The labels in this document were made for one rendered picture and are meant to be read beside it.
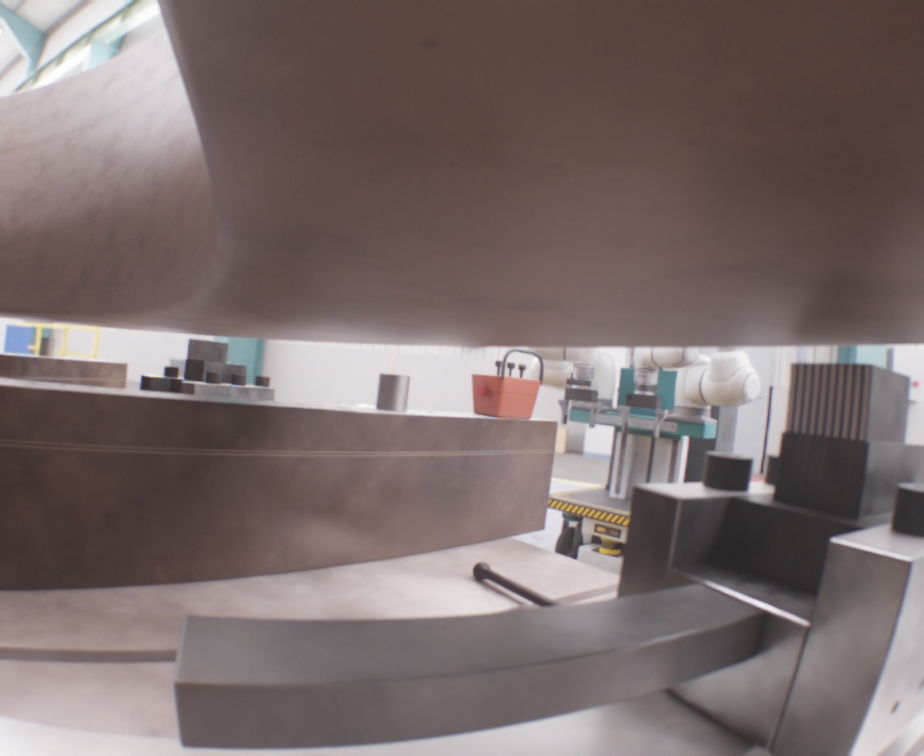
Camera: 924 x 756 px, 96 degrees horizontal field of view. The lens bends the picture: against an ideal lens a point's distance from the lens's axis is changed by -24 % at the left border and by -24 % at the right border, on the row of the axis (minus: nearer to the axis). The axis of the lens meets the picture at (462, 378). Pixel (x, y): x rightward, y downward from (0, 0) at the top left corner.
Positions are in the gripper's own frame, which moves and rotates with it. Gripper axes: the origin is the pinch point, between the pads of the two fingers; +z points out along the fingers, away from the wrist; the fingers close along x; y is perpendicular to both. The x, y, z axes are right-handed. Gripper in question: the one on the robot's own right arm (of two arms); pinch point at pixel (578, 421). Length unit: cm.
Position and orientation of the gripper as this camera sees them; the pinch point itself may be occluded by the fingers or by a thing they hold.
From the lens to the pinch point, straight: 225.9
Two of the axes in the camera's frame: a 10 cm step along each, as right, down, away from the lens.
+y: 6.9, 0.9, 7.2
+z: -1.1, 9.9, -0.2
